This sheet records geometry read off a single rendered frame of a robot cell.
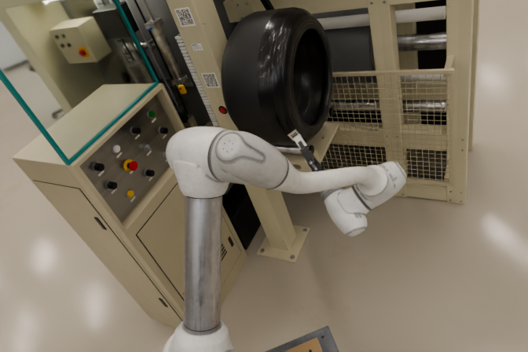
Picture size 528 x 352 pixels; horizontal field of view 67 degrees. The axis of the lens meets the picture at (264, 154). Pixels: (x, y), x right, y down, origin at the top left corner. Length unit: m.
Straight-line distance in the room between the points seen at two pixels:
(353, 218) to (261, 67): 0.61
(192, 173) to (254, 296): 1.51
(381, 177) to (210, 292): 0.62
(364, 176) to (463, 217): 1.41
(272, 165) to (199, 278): 0.37
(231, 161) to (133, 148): 0.96
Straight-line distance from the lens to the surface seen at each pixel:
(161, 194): 1.87
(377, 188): 1.31
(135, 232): 1.80
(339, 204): 1.38
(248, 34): 1.55
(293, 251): 2.51
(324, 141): 1.90
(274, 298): 2.37
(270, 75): 1.44
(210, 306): 1.15
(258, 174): 0.91
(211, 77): 1.79
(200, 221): 1.05
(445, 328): 2.20
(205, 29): 1.69
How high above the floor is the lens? 1.95
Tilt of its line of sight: 36 degrees down
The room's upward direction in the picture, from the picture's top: 20 degrees counter-clockwise
